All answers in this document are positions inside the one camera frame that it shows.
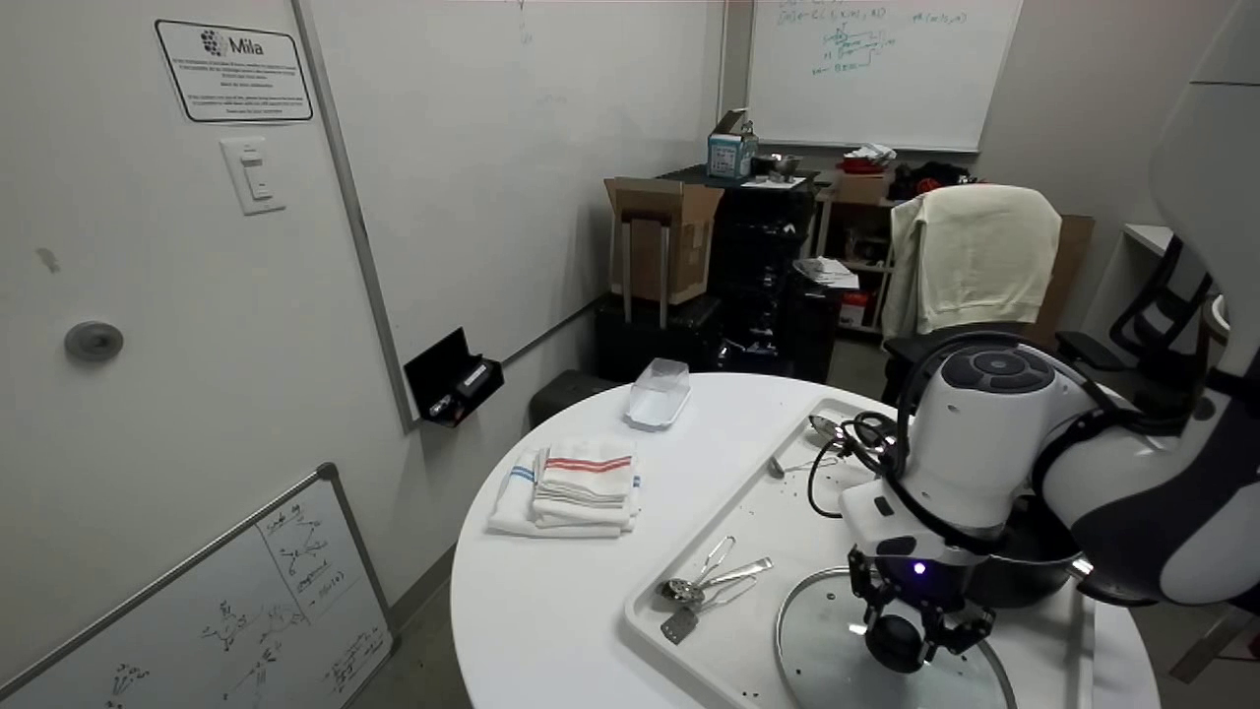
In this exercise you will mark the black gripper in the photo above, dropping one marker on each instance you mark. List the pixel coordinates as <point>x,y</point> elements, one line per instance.
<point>917,575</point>

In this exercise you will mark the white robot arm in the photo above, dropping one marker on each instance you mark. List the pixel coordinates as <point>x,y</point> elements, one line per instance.
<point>985,447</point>

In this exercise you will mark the white plastic tray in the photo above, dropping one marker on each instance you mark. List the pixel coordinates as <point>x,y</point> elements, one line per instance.
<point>732,524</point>

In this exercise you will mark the small metal spoon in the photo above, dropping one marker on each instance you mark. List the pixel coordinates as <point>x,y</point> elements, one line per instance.
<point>778,466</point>

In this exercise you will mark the large metal spoon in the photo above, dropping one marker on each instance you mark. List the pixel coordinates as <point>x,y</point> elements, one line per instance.
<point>828,425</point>

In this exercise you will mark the chair draped with towel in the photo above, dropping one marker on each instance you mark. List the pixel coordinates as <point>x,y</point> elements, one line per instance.
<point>946,353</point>

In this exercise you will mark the clear plastic container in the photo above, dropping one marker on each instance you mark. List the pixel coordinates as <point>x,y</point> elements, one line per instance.
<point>660,396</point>

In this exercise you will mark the red striped folded towel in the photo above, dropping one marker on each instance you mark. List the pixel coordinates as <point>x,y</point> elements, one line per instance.
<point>588,472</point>

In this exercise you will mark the cream towel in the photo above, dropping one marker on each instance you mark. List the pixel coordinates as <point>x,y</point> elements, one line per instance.
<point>976,257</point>

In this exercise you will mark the black cabinet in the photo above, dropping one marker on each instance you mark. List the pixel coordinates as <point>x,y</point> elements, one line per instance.
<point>760,275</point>

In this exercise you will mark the black office chair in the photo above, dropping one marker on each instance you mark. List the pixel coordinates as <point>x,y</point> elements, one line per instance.
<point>1155,329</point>

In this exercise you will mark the folded white red towels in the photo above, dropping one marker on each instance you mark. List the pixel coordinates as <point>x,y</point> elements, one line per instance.
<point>518,513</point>

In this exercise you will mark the cardboard box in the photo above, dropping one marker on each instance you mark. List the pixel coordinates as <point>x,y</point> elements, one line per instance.
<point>662,237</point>

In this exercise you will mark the blue tissue box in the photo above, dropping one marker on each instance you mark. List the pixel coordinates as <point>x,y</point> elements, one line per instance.
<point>731,156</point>

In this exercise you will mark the small leaning whiteboard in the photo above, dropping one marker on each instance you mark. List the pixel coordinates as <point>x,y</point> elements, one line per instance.
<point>236,614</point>

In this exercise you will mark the white wrist camera block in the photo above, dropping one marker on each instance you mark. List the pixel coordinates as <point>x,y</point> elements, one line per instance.
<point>874,509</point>

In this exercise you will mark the written wall whiteboard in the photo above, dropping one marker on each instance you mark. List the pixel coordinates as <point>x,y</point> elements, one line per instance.
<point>880,71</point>

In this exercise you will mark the large blank wall whiteboard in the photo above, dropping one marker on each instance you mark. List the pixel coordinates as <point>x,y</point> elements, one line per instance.
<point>526,170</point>

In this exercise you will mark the white light switch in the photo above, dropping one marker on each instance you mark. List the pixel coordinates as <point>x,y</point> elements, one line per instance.
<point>252,178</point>

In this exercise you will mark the grey round wall stopper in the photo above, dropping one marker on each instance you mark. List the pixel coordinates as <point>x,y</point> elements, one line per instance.
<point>90,341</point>

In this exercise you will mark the printed wall sign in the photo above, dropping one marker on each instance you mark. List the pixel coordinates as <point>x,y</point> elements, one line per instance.
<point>236,68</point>

